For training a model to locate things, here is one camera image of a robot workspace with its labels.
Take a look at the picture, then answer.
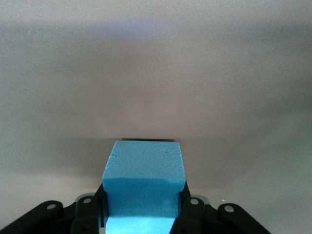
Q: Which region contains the brown table cover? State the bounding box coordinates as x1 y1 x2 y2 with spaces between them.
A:
0 0 312 234

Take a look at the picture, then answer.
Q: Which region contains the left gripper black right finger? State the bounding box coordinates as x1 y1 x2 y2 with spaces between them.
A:
170 181 268 234

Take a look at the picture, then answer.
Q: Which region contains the cyan foam block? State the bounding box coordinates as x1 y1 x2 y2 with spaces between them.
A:
98 140 187 234

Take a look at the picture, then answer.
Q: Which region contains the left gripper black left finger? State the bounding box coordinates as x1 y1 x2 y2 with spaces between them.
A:
0 183 108 234

